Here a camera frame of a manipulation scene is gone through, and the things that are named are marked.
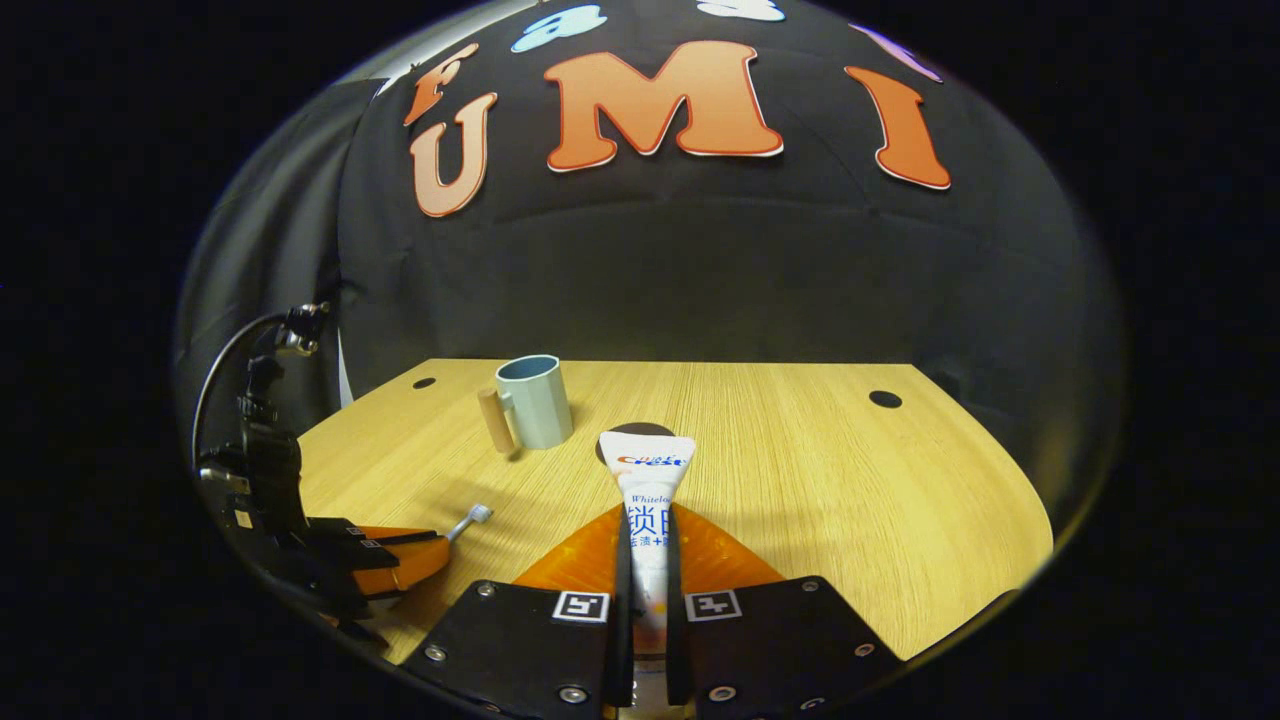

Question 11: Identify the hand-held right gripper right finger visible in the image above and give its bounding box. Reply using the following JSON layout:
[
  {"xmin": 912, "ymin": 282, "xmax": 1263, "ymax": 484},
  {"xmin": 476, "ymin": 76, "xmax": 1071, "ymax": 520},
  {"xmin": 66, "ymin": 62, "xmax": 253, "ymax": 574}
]
[{"xmin": 665, "ymin": 503, "xmax": 906, "ymax": 720}]

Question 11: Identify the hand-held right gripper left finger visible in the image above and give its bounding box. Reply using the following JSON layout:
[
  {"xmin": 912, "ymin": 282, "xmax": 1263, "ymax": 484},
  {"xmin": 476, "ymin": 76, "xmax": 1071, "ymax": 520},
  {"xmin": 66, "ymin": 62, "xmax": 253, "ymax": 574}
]
[{"xmin": 400, "ymin": 503, "xmax": 636, "ymax": 720}]

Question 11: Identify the white toothbrush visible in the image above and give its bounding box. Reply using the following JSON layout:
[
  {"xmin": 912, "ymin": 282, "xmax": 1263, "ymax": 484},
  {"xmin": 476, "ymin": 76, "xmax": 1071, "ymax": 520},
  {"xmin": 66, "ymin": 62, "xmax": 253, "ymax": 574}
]
[{"xmin": 445, "ymin": 503, "xmax": 494, "ymax": 543}]

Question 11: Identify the white toothpaste tube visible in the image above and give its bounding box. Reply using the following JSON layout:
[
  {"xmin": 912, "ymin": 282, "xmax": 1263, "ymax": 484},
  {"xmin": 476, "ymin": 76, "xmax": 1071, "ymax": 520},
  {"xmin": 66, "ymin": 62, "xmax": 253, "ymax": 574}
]
[{"xmin": 598, "ymin": 430, "xmax": 698, "ymax": 701}]

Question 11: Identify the light blue cup wooden handle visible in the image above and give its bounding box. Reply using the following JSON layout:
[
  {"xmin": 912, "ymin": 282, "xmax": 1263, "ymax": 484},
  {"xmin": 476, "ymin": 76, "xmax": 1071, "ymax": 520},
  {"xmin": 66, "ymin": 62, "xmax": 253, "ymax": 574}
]
[{"xmin": 477, "ymin": 354, "xmax": 575, "ymax": 457}]

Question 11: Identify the dark round coaster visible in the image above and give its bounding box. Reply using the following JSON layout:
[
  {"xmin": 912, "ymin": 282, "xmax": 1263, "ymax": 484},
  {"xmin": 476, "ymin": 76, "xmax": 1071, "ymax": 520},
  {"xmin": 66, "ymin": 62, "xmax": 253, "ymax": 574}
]
[{"xmin": 595, "ymin": 421, "xmax": 677, "ymax": 466}]

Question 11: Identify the dark grey side curtain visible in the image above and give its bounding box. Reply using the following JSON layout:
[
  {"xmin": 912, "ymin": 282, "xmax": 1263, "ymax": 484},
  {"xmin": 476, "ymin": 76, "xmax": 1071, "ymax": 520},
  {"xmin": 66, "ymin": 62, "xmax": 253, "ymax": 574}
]
[{"xmin": 175, "ymin": 80, "xmax": 381, "ymax": 441}]

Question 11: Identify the black backdrop cloth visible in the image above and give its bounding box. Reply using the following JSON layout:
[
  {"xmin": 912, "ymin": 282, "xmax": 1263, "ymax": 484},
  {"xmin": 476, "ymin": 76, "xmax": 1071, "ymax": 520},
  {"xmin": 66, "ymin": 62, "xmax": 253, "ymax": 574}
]
[{"xmin": 335, "ymin": 0, "xmax": 1126, "ymax": 481}]

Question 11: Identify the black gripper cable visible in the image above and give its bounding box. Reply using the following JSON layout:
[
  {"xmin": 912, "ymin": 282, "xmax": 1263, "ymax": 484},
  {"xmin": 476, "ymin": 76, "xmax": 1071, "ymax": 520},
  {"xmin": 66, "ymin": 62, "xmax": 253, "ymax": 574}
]
[{"xmin": 190, "ymin": 310, "xmax": 301, "ymax": 471}]

